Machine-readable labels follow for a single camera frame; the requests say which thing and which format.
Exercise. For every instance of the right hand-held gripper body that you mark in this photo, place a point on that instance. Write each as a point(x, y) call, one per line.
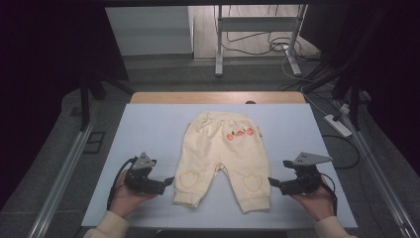
point(303, 181)

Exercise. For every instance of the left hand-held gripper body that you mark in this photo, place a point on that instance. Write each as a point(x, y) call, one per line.
point(140, 181)

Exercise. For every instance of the cream baby pants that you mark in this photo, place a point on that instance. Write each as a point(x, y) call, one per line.
point(221, 155)

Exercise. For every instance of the person's left hand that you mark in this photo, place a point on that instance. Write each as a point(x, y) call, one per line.
point(127, 200)

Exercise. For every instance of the person's right hand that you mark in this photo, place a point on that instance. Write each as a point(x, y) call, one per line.
point(315, 203)

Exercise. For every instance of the light blue table mat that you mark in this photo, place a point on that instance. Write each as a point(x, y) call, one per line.
point(148, 132)

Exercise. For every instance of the dark floor plate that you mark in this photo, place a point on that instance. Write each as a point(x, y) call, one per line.
point(94, 142)

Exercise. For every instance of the white power strip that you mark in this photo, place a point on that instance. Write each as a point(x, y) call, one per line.
point(338, 126)

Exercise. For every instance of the black table grommet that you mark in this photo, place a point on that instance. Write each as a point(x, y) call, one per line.
point(250, 102)

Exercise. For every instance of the wooden table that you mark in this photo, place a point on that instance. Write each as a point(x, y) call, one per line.
point(198, 97)

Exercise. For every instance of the small white plug adapter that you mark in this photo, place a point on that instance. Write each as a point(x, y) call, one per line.
point(345, 108)

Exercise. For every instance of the black metal stand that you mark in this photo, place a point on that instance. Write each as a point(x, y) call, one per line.
point(85, 99)
point(354, 99)

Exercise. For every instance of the aluminium rail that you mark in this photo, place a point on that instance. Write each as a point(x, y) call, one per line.
point(62, 178)
point(379, 178)

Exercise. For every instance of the white wall panel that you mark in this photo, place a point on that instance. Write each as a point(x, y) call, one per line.
point(148, 29)

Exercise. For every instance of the white metal stand frame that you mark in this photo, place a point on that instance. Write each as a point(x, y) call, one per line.
point(254, 23)

